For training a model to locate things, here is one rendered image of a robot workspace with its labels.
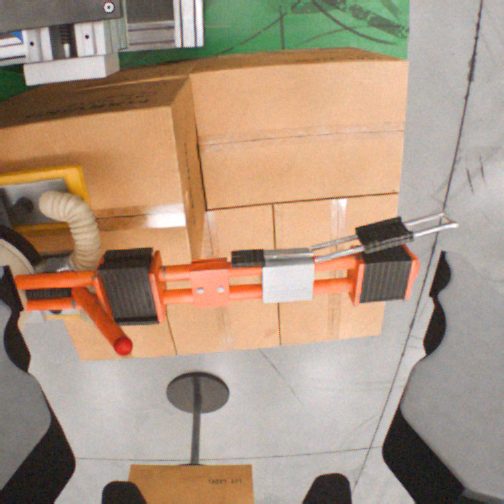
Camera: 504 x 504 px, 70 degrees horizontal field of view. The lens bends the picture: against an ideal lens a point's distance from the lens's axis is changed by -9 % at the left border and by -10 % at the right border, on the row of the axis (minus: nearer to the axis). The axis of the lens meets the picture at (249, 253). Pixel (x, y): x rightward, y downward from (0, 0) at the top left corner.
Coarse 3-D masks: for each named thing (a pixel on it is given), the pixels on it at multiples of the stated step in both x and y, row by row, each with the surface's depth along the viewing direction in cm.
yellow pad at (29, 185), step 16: (0, 176) 56; (16, 176) 56; (32, 176) 56; (48, 176) 56; (64, 176) 56; (80, 176) 57; (0, 192) 56; (16, 192) 57; (32, 192) 57; (64, 192) 57; (80, 192) 58; (16, 208) 55; (32, 208) 58; (16, 224) 59; (32, 224) 60; (48, 224) 60; (64, 224) 61
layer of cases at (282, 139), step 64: (192, 64) 122; (256, 64) 103; (320, 64) 98; (384, 64) 98; (256, 128) 107; (320, 128) 107; (384, 128) 108; (256, 192) 117; (320, 192) 118; (384, 192) 119; (64, 320) 139; (192, 320) 141; (256, 320) 143; (320, 320) 145
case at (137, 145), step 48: (48, 96) 94; (96, 96) 83; (144, 96) 76; (192, 96) 101; (0, 144) 65; (48, 144) 66; (96, 144) 67; (144, 144) 68; (192, 144) 95; (96, 192) 72; (144, 192) 72; (192, 192) 89; (48, 240) 76; (144, 240) 78; (192, 240) 83
